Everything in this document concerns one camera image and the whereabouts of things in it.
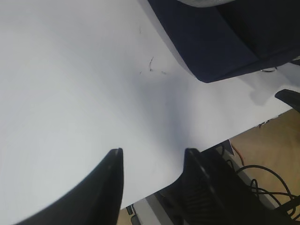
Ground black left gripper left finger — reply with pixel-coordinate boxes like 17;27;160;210
20;148;124;225

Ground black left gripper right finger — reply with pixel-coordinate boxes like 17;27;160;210
161;148;295;225

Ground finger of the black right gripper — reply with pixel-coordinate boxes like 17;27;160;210
275;89;300;109

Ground navy blue lunch bag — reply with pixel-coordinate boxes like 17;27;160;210
150;0;300;83

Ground black floor cables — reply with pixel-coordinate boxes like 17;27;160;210
215;145;300;218

